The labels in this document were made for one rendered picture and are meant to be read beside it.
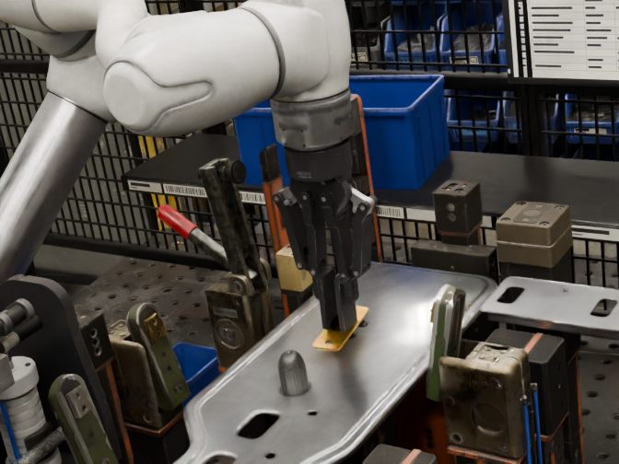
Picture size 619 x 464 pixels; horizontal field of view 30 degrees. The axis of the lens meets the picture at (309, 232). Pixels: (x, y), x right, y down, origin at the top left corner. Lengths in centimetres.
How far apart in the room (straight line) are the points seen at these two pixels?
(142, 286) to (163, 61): 130
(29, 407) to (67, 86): 61
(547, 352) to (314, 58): 44
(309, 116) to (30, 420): 44
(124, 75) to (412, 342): 49
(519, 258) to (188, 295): 92
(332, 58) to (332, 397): 37
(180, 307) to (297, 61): 112
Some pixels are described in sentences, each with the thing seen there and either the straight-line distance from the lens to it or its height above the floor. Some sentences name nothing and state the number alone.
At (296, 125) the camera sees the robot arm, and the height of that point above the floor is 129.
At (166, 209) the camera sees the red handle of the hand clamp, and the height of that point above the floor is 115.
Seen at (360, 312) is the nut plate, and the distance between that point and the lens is 142.
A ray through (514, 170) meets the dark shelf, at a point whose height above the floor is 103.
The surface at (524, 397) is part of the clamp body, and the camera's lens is 126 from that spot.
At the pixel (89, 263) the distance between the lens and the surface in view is 381.
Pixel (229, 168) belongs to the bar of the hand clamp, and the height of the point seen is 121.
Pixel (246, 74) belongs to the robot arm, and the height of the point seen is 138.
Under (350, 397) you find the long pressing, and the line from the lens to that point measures 130.
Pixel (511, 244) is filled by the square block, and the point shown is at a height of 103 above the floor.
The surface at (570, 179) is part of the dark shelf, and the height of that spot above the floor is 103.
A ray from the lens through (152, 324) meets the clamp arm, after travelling 134.
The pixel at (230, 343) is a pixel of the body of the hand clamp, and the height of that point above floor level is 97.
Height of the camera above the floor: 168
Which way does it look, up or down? 23 degrees down
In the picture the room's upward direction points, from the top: 9 degrees counter-clockwise
